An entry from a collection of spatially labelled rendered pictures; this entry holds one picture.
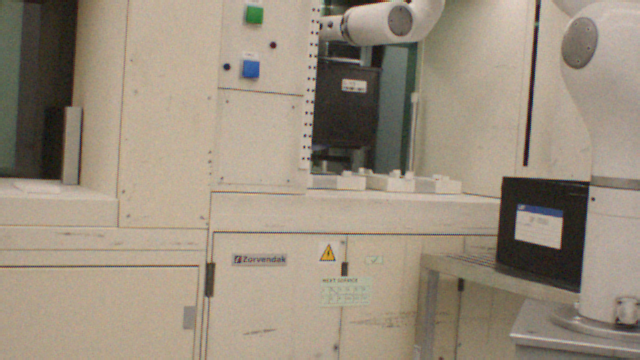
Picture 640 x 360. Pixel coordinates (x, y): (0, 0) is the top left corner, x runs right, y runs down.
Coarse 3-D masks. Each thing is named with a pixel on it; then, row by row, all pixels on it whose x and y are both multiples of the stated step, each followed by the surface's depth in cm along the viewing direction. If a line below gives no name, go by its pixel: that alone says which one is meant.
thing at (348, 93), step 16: (320, 48) 200; (320, 64) 190; (336, 64) 192; (320, 80) 191; (336, 80) 193; (352, 80) 194; (368, 80) 196; (320, 96) 191; (336, 96) 193; (352, 96) 195; (368, 96) 196; (320, 112) 191; (336, 112) 193; (352, 112) 195; (368, 112) 197; (320, 128) 192; (336, 128) 193; (352, 128) 195; (368, 128) 197; (336, 144) 205; (352, 144) 195; (368, 144) 197; (320, 160) 208; (336, 160) 201; (352, 160) 196
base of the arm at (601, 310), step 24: (600, 192) 113; (624, 192) 111; (600, 216) 113; (624, 216) 111; (600, 240) 113; (624, 240) 111; (600, 264) 113; (624, 264) 111; (600, 288) 113; (624, 288) 111; (552, 312) 118; (576, 312) 119; (600, 312) 113; (624, 312) 109; (600, 336) 109; (624, 336) 108
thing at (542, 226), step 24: (504, 192) 173; (528, 192) 165; (552, 192) 159; (576, 192) 153; (504, 216) 173; (528, 216) 165; (552, 216) 159; (576, 216) 153; (504, 240) 172; (528, 240) 165; (552, 240) 158; (576, 240) 152; (504, 264) 172; (528, 264) 165; (552, 264) 158; (576, 264) 152
